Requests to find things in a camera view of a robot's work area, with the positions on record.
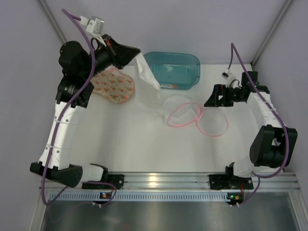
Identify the floral pink laundry bag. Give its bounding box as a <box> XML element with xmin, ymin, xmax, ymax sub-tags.
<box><xmin>91</xmin><ymin>67</ymin><xmax>135</xmax><ymax>104</ymax></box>

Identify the white bra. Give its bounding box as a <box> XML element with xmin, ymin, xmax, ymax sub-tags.
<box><xmin>135</xmin><ymin>53</ymin><xmax>161</xmax><ymax>114</ymax></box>

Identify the small white mesh laundry bag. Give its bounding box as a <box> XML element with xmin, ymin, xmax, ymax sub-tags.
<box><xmin>160</xmin><ymin>96</ymin><xmax>229</xmax><ymax>137</ymax></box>

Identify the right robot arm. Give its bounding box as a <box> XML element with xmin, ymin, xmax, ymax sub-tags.
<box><xmin>204</xmin><ymin>71</ymin><xmax>298</xmax><ymax>178</ymax></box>

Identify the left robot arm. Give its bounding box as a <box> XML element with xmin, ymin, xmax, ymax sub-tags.
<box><xmin>30</xmin><ymin>34</ymin><xmax>141</xmax><ymax>189</ymax></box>

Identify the teal plastic bin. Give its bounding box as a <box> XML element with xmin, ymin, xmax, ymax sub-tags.
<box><xmin>144</xmin><ymin>52</ymin><xmax>201</xmax><ymax>90</ymax></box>

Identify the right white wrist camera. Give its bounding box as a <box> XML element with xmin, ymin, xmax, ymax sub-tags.
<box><xmin>222</xmin><ymin>69</ymin><xmax>236</xmax><ymax>88</ymax></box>

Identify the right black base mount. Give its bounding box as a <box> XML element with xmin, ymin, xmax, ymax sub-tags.
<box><xmin>209</xmin><ymin>174</ymin><xmax>254</xmax><ymax>190</ymax></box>

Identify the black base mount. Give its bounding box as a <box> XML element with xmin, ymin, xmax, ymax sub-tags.
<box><xmin>209</xmin><ymin>174</ymin><xmax>254</xmax><ymax>190</ymax></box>
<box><xmin>82</xmin><ymin>173</ymin><xmax>125</xmax><ymax>190</ymax></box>

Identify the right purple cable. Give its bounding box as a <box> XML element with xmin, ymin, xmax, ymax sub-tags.
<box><xmin>227</xmin><ymin>42</ymin><xmax>289</xmax><ymax>206</ymax></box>

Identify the purple cable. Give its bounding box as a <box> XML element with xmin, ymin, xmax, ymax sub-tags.
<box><xmin>227</xmin><ymin>42</ymin><xmax>289</xmax><ymax>206</ymax></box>
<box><xmin>41</xmin><ymin>9</ymin><xmax>117</xmax><ymax>208</ymax></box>

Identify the left aluminium corner post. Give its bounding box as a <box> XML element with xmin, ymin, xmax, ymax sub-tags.
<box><xmin>36</xmin><ymin>0</ymin><xmax>67</xmax><ymax>44</ymax></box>

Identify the aluminium corner post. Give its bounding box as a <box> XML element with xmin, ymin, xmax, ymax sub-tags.
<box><xmin>36</xmin><ymin>0</ymin><xmax>67</xmax><ymax>44</ymax></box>
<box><xmin>250</xmin><ymin>0</ymin><xmax>295</xmax><ymax>69</ymax></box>

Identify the aluminium front rail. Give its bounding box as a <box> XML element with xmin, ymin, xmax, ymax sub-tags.
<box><xmin>39</xmin><ymin>171</ymin><xmax>300</xmax><ymax>192</ymax></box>

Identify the right aluminium corner post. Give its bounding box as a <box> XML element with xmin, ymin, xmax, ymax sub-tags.
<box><xmin>250</xmin><ymin>0</ymin><xmax>295</xmax><ymax>69</ymax></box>

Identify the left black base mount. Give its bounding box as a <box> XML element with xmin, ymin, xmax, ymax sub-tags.
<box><xmin>82</xmin><ymin>173</ymin><xmax>125</xmax><ymax>190</ymax></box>

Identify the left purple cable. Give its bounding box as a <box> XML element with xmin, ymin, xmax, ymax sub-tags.
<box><xmin>41</xmin><ymin>9</ymin><xmax>117</xmax><ymax>208</ymax></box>

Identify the perforated cable duct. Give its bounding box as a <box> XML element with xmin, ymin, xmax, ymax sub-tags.
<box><xmin>49</xmin><ymin>191</ymin><xmax>243</xmax><ymax>202</ymax></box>

